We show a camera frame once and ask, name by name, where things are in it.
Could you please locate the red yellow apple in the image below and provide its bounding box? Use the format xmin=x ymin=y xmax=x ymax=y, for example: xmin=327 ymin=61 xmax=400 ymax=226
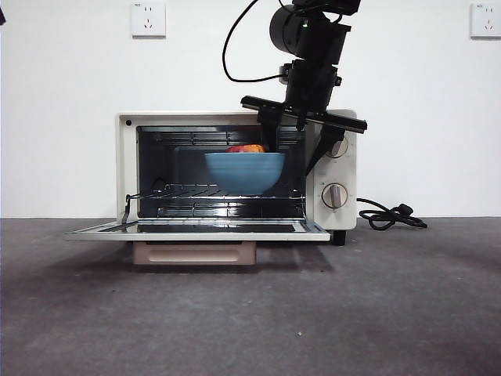
xmin=225 ymin=143 xmax=268 ymax=154

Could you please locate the blue ribbed bowl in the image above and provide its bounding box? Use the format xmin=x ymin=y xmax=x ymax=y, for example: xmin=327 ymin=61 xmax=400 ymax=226
xmin=204 ymin=151 xmax=287 ymax=195

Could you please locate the glass oven door with handle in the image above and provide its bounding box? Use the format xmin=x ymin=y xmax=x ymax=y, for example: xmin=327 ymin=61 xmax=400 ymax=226
xmin=64 ymin=219 xmax=332 ymax=266

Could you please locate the cream round oven knob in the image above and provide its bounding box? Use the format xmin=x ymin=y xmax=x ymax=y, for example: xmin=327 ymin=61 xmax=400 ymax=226
xmin=321 ymin=182 xmax=349 ymax=213
xmin=330 ymin=136 xmax=349 ymax=159

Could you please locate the cream toaster oven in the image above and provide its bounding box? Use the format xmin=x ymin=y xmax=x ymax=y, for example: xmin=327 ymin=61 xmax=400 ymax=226
xmin=115 ymin=110 xmax=359 ymax=247

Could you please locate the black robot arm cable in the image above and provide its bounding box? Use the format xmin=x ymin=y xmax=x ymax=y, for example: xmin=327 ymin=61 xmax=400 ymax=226
xmin=222 ymin=0 xmax=289 ymax=84

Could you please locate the black oven power cable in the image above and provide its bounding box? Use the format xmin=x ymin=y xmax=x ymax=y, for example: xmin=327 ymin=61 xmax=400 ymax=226
xmin=356 ymin=197 xmax=428 ymax=231

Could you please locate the metal wire oven rack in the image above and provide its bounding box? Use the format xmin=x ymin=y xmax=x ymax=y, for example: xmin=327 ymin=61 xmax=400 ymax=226
xmin=127 ymin=182 xmax=307 ymax=201

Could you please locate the white wall socket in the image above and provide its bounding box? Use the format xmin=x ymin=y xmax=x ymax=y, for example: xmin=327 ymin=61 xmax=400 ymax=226
xmin=470 ymin=2 xmax=501 ymax=40
xmin=131 ymin=2 xmax=167 ymax=40

